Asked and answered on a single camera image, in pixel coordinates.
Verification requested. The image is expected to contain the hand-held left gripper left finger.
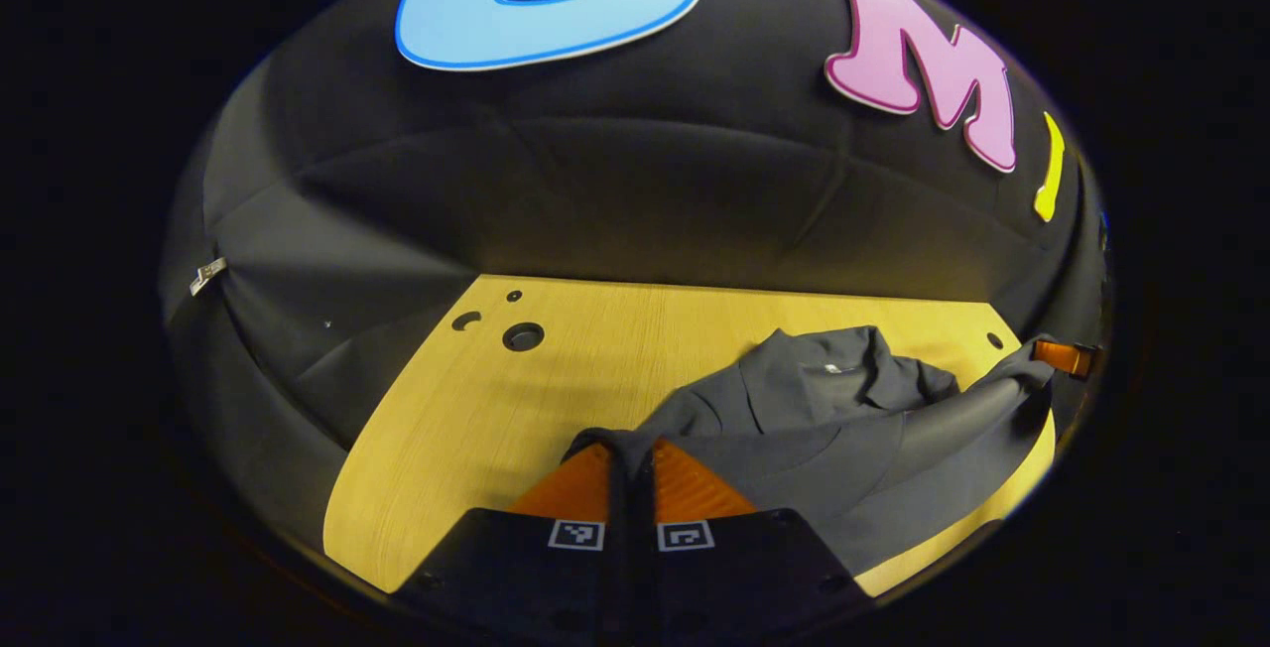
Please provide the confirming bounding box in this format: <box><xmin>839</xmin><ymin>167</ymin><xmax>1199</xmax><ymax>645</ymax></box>
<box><xmin>395</xmin><ymin>441</ymin><xmax>634</xmax><ymax>647</ymax></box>

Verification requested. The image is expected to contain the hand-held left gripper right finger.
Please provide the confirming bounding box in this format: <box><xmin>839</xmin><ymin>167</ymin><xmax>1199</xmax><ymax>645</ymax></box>
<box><xmin>632</xmin><ymin>437</ymin><xmax>876</xmax><ymax>647</ymax></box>

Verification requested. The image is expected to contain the grey collared shirt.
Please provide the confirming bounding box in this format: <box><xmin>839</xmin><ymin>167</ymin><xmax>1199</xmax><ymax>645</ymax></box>
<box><xmin>561</xmin><ymin>326</ymin><xmax>1058</xmax><ymax>579</ymax></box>

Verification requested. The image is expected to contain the black backdrop cloth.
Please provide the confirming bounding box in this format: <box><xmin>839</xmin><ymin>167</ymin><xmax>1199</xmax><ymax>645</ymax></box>
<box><xmin>159</xmin><ymin>0</ymin><xmax>1112</xmax><ymax>549</ymax></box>

